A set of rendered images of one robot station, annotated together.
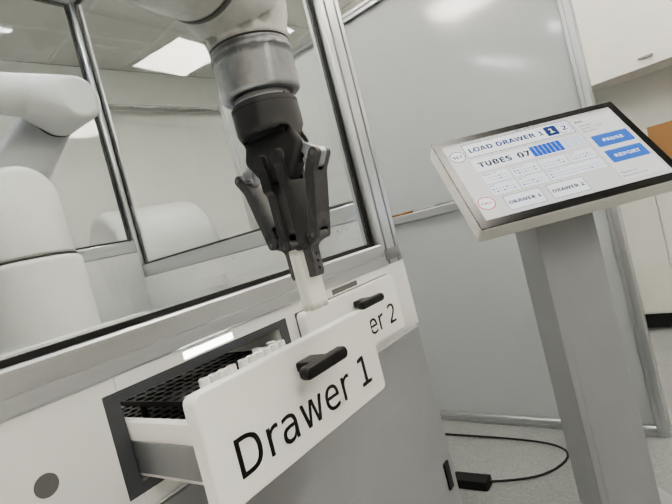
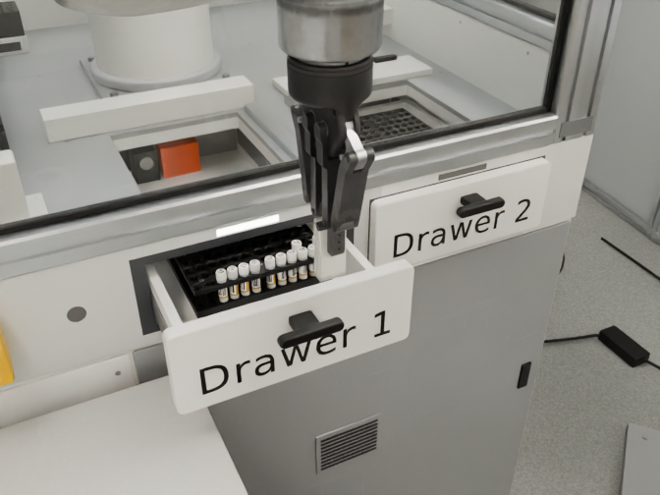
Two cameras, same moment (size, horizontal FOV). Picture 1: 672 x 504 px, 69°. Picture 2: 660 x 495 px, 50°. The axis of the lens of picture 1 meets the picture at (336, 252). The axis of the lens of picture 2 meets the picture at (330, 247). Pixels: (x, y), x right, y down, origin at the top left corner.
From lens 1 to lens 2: 0.44 m
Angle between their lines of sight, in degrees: 41
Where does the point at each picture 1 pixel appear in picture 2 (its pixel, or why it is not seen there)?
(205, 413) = (176, 350)
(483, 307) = not seen: outside the picture
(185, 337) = (221, 217)
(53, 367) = (88, 234)
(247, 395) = (223, 339)
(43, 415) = (78, 267)
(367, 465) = (409, 349)
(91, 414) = (118, 271)
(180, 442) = not seen: hidden behind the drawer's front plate
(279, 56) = (345, 29)
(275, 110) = (323, 92)
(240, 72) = (292, 37)
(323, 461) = not seen: hidden behind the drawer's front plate
